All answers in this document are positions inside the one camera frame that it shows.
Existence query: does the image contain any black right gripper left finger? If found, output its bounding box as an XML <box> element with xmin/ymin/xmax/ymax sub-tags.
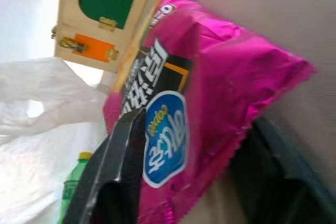
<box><xmin>64</xmin><ymin>108</ymin><xmax>146</xmax><ymax>224</ymax></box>

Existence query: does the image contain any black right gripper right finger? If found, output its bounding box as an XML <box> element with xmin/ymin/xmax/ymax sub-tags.
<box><xmin>227</xmin><ymin>116</ymin><xmax>336</xmax><ymax>224</ymax></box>

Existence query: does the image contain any pink snack bag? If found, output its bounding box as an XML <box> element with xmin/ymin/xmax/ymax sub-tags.
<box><xmin>101</xmin><ymin>0</ymin><xmax>317</xmax><ymax>224</ymax></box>

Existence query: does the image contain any white plastic bag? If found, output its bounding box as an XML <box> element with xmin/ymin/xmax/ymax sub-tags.
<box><xmin>0</xmin><ymin>56</ymin><xmax>114</xmax><ymax>224</ymax></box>

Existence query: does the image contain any green plastic bottle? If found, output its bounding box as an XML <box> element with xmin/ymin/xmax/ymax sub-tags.
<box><xmin>60</xmin><ymin>151</ymin><xmax>93</xmax><ymax>224</ymax></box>

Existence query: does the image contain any wooden latch board box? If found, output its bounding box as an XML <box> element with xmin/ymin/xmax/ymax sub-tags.
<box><xmin>51</xmin><ymin>0</ymin><xmax>161</xmax><ymax>91</ymax></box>

